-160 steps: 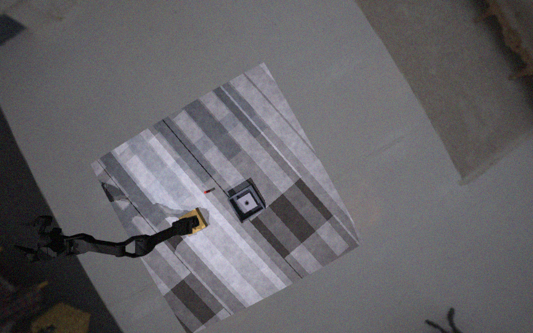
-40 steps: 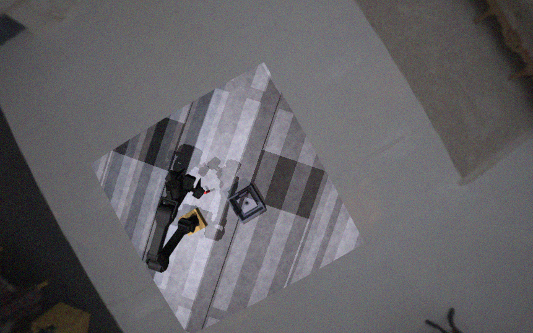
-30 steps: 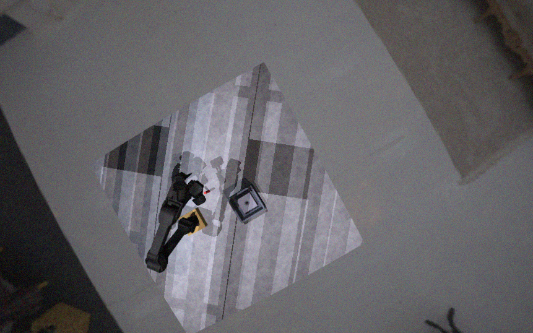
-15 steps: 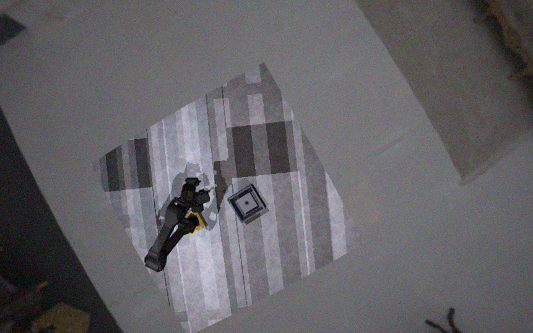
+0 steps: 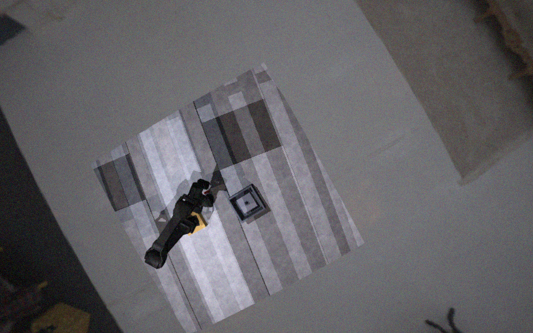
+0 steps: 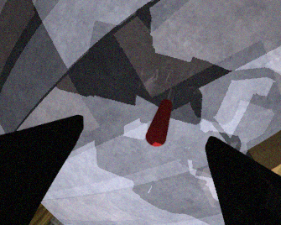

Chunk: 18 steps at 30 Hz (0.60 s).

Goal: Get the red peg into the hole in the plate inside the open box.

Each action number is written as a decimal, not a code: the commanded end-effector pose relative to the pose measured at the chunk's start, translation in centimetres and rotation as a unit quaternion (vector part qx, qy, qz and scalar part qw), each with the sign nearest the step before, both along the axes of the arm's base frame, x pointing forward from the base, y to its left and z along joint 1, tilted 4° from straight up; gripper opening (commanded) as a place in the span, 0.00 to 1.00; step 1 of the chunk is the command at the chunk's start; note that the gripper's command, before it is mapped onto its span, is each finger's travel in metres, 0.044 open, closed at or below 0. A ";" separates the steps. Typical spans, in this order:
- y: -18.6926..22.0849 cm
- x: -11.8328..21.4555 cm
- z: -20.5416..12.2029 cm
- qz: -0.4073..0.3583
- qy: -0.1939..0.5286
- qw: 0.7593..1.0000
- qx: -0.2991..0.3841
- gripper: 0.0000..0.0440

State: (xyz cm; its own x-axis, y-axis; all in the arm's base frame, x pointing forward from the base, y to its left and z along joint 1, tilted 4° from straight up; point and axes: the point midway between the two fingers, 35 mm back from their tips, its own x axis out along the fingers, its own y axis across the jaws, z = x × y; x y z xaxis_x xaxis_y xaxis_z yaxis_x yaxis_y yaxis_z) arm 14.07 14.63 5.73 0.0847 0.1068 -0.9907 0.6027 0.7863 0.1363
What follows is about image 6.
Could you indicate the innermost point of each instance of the dark red peg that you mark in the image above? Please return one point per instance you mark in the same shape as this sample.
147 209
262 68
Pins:
156 134

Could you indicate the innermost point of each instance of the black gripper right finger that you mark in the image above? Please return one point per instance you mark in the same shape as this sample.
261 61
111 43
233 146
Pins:
249 193

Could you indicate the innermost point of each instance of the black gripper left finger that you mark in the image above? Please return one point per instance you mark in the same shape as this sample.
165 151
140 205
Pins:
29 161

